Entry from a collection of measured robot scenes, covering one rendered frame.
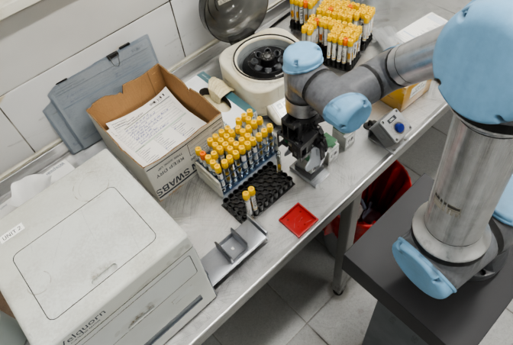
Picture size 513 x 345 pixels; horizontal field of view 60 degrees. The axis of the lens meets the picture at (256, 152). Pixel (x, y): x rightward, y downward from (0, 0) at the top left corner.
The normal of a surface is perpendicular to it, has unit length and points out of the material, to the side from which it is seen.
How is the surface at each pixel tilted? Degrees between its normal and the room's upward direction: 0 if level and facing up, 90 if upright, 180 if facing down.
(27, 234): 0
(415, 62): 87
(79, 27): 90
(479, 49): 82
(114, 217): 0
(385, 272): 3
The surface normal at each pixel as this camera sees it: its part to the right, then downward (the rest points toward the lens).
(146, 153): -0.11, -0.58
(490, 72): -0.83, 0.40
